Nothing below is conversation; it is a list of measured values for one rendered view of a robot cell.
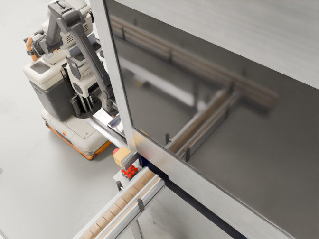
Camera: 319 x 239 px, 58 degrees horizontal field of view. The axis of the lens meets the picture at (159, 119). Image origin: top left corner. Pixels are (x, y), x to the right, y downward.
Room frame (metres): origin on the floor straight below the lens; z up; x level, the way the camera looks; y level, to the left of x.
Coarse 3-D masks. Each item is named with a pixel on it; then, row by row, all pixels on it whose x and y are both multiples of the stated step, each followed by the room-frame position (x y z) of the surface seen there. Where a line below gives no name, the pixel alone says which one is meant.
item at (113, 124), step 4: (116, 116) 1.08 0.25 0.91; (112, 120) 1.06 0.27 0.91; (116, 120) 1.08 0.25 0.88; (120, 120) 1.07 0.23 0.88; (108, 124) 1.04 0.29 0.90; (112, 124) 1.05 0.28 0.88; (116, 124) 1.05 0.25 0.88; (120, 124) 1.04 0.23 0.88; (112, 128) 1.00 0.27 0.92; (116, 128) 1.02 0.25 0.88; (120, 128) 1.02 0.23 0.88; (116, 132) 0.97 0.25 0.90; (120, 132) 0.99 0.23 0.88; (124, 136) 0.93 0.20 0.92
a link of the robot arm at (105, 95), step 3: (102, 93) 1.04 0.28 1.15; (105, 93) 1.02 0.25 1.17; (105, 96) 1.02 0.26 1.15; (111, 96) 1.04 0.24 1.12; (114, 96) 1.04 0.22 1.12; (105, 99) 1.03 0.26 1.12; (108, 99) 1.02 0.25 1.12; (111, 99) 1.02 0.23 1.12; (114, 99) 1.02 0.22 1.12; (114, 102) 1.01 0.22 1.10; (114, 105) 1.00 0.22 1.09; (114, 108) 1.00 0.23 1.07; (117, 108) 0.99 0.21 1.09
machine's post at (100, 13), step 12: (96, 0) 0.77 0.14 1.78; (96, 12) 0.78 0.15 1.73; (96, 24) 0.80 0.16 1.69; (108, 24) 0.76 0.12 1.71; (108, 36) 0.76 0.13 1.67; (108, 48) 0.77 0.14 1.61; (108, 60) 0.79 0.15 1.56; (108, 72) 0.80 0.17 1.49; (120, 72) 0.76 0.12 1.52; (120, 84) 0.76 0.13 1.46; (120, 96) 0.77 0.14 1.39; (120, 108) 0.79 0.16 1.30; (132, 144) 0.77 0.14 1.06
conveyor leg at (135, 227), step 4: (136, 220) 0.53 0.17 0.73; (132, 224) 0.52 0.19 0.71; (136, 224) 0.53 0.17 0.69; (132, 228) 0.52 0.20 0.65; (136, 228) 0.52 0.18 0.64; (140, 228) 0.54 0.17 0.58; (132, 232) 0.53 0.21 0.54; (136, 232) 0.52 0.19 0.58; (140, 232) 0.53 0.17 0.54; (136, 236) 0.52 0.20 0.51; (140, 236) 0.52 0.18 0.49
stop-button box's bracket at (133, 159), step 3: (135, 153) 0.74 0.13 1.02; (132, 156) 0.73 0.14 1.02; (135, 156) 0.74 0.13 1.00; (138, 156) 0.75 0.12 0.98; (129, 159) 0.71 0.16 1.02; (132, 159) 0.73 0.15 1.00; (135, 159) 0.74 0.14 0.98; (126, 162) 0.70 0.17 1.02; (129, 162) 0.71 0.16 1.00; (132, 162) 0.72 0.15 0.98; (126, 165) 0.70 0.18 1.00; (129, 165) 0.71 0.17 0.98; (126, 168) 0.69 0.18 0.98
